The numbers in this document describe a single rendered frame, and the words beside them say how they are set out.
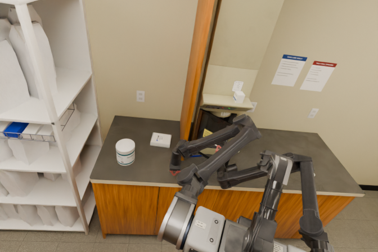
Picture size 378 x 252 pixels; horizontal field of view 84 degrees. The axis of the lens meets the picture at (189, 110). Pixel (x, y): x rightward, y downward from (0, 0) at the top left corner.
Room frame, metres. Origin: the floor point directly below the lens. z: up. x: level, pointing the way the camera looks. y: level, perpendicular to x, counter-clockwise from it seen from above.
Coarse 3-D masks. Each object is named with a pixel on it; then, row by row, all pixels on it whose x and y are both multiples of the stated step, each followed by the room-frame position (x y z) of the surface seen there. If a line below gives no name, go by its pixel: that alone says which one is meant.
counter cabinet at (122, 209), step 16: (96, 192) 0.84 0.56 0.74; (112, 192) 0.86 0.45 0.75; (128, 192) 0.87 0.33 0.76; (144, 192) 0.89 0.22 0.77; (160, 192) 0.90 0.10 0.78; (208, 192) 0.95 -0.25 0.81; (224, 192) 0.97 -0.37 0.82; (240, 192) 0.99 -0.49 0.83; (256, 192) 1.00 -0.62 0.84; (112, 208) 0.85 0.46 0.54; (128, 208) 0.87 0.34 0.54; (144, 208) 0.89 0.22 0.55; (160, 208) 0.91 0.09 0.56; (208, 208) 0.96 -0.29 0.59; (224, 208) 0.98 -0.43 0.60; (240, 208) 0.99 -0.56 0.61; (256, 208) 1.01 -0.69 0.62; (288, 208) 1.05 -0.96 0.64; (320, 208) 1.09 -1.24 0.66; (336, 208) 1.11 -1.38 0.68; (112, 224) 0.85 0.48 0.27; (128, 224) 0.87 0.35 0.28; (144, 224) 0.89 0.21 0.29; (160, 224) 0.91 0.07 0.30; (288, 224) 1.07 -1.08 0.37
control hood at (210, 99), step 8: (208, 96) 1.17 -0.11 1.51; (216, 96) 1.18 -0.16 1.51; (224, 96) 1.20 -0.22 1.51; (232, 96) 1.22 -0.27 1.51; (200, 104) 1.18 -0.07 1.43; (208, 104) 1.09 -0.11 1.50; (216, 104) 1.10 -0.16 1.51; (224, 104) 1.11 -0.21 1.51; (232, 104) 1.12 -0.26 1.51; (240, 104) 1.14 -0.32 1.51; (248, 104) 1.16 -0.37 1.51
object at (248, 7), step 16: (224, 0) 1.20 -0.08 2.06; (240, 0) 1.21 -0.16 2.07; (256, 0) 1.22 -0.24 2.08; (272, 0) 1.23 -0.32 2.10; (224, 16) 1.20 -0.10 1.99; (240, 16) 1.22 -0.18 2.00; (256, 16) 1.23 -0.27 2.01; (272, 16) 1.24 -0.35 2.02; (224, 32) 1.21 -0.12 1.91; (240, 32) 1.22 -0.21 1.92; (256, 32) 1.23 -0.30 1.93; (208, 48) 1.30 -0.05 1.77; (224, 48) 1.21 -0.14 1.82; (240, 48) 1.22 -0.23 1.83; (256, 48) 1.24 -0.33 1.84; (224, 64) 1.21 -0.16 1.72; (240, 64) 1.23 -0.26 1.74; (256, 64) 1.24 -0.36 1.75
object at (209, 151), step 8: (208, 112) 1.16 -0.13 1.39; (200, 120) 1.18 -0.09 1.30; (208, 120) 1.15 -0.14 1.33; (216, 120) 1.12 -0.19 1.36; (224, 120) 1.10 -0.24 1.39; (200, 128) 1.17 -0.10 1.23; (208, 128) 1.14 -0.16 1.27; (216, 128) 1.12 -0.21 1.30; (200, 136) 1.16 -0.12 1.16; (224, 144) 1.07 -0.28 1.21; (200, 152) 1.15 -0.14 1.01; (208, 152) 1.12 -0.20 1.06
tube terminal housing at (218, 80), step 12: (204, 72) 1.27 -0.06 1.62; (216, 72) 1.21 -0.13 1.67; (228, 72) 1.22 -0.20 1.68; (240, 72) 1.23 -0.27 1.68; (252, 72) 1.24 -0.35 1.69; (204, 84) 1.20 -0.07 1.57; (216, 84) 1.21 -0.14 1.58; (228, 84) 1.22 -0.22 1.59; (252, 84) 1.24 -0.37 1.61; (204, 108) 1.20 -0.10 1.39; (192, 132) 1.26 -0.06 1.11
